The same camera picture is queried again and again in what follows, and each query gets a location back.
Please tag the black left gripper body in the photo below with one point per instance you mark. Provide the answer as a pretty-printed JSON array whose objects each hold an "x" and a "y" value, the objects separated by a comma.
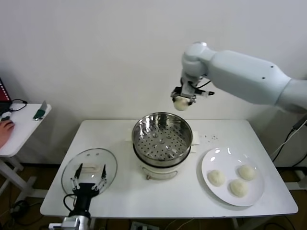
[{"x": 84, "y": 196}]

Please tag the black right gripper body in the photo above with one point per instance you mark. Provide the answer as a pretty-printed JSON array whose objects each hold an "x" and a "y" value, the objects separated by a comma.
[{"x": 189, "y": 89}]

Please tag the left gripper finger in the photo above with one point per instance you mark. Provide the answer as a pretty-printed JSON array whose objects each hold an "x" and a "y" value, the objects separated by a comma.
[
  {"x": 104, "y": 172},
  {"x": 78, "y": 171}
]

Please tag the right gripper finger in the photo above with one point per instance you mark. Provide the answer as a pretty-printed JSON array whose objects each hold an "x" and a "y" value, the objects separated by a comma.
[
  {"x": 176, "y": 94},
  {"x": 193, "y": 99}
]

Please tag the white steamed baozi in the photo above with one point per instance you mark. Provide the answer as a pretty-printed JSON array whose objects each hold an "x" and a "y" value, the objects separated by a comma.
[
  {"x": 238, "y": 188},
  {"x": 217, "y": 177},
  {"x": 180, "y": 104},
  {"x": 247, "y": 172}
]

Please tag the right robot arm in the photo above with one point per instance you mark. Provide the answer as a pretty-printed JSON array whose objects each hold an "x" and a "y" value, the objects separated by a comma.
[{"x": 239, "y": 72}]

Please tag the perforated steel steamer basket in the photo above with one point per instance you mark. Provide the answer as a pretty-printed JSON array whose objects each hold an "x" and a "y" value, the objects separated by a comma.
[{"x": 163, "y": 143}]

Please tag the person's bare hand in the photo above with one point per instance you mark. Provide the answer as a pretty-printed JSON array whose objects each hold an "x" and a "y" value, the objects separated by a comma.
[{"x": 5, "y": 131}]

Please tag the grey floor power strip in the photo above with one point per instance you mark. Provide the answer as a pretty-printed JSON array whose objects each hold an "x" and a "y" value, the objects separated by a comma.
[{"x": 140, "y": 226}]

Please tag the white side table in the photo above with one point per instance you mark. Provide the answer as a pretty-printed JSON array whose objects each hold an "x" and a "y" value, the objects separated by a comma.
[{"x": 26, "y": 129}]

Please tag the white round plate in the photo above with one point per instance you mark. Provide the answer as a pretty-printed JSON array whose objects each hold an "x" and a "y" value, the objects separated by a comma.
[{"x": 225, "y": 158}]

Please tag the white floor power strip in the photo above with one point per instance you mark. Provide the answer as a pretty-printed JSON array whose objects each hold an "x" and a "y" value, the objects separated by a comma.
[{"x": 16, "y": 208}]

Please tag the small white black gadget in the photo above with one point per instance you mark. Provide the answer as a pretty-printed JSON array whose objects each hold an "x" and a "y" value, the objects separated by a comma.
[{"x": 6, "y": 117}]

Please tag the black laptop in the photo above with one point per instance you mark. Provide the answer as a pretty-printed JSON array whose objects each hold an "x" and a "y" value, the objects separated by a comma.
[{"x": 3, "y": 95}]

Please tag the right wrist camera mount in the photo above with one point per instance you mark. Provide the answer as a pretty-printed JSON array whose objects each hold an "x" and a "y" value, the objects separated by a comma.
[{"x": 204, "y": 93}]

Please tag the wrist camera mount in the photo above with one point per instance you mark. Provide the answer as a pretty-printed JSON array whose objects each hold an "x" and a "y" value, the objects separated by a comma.
[
  {"x": 204, "y": 93},
  {"x": 55, "y": 225}
]

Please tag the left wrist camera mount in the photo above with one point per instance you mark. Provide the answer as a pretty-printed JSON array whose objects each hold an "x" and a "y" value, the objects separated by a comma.
[{"x": 55, "y": 225}]

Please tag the white floor frame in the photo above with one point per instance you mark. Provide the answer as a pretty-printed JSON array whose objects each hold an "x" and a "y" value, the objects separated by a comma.
[{"x": 298, "y": 174}]

